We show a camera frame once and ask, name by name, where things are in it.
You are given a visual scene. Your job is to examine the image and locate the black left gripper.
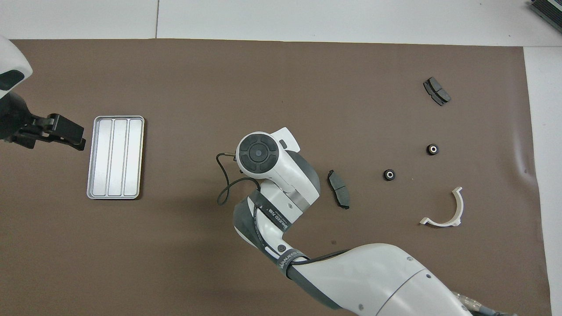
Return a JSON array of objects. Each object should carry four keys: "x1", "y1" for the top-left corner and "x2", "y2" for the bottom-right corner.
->
[{"x1": 0, "y1": 91, "x2": 86, "y2": 151}]

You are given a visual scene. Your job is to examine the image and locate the silver metal tray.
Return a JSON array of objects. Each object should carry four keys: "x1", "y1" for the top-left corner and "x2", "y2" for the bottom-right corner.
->
[{"x1": 86, "y1": 115, "x2": 145, "y2": 200}]

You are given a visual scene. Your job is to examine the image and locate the brown table mat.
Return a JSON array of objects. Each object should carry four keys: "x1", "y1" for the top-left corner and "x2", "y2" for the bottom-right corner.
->
[{"x1": 0, "y1": 39, "x2": 553, "y2": 316}]

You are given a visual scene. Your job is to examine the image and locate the long dark grey brake pad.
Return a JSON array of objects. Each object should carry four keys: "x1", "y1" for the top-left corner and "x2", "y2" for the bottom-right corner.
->
[{"x1": 327, "y1": 169, "x2": 351, "y2": 210}]

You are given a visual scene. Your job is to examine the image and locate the short dark grey brake pad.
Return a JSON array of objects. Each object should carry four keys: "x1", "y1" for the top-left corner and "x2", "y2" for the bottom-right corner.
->
[{"x1": 423, "y1": 77, "x2": 451, "y2": 107}]

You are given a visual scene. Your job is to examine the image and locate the grey ribbed device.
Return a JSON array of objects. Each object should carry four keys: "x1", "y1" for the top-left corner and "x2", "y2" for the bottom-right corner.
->
[{"x1": 529, "y1": 0, "x2": 562, "y2": 22}]

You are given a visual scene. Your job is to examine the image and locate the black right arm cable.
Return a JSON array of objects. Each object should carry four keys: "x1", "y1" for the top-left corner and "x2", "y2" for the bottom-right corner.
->
[{"x1": 215, "y1": 151, "x2": 352, "y2": 281}]

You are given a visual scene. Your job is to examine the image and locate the white curved plastic bracket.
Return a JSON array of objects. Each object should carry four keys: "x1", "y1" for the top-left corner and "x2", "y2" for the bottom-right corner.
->
[{"x1": 419, "y1": 187, "x2": 464, "y2": 227}]

